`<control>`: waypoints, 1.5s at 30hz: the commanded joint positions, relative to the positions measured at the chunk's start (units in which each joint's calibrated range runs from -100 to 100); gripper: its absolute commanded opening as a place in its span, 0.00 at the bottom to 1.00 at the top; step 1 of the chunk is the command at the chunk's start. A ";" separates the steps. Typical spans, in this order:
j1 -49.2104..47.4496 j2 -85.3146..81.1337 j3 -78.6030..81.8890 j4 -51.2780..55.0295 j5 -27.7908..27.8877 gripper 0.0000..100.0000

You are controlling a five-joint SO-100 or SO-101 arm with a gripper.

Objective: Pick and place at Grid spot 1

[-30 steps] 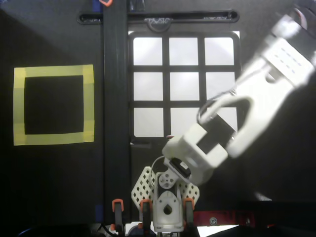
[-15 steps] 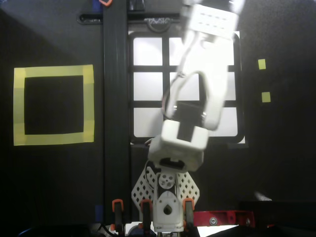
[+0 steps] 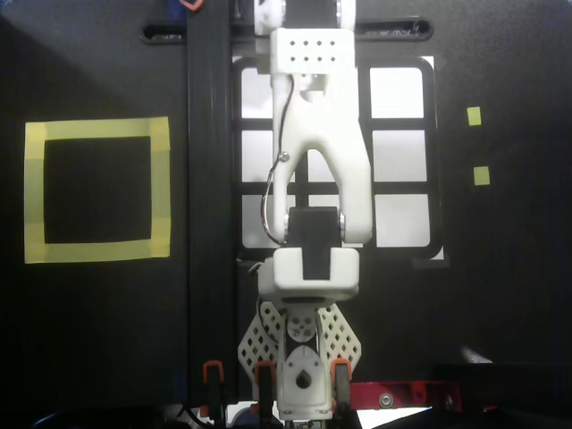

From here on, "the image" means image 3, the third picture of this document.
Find yellow tape square outline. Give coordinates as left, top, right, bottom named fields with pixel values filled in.
left=24, top=116, right=172, bottom=265

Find blue tape strip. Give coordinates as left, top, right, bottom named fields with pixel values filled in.
left=172, top=371, right=189, bottom=400

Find black white arm cable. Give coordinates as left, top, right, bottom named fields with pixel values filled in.
left=261, top=73, right=297, bottom=246

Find white grid mat black lines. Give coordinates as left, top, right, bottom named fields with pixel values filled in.
left=231, top=55, right=447, bottom=261

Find black ribbed beam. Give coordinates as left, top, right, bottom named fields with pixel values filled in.
left=185, top=0, right=236, bottom=403

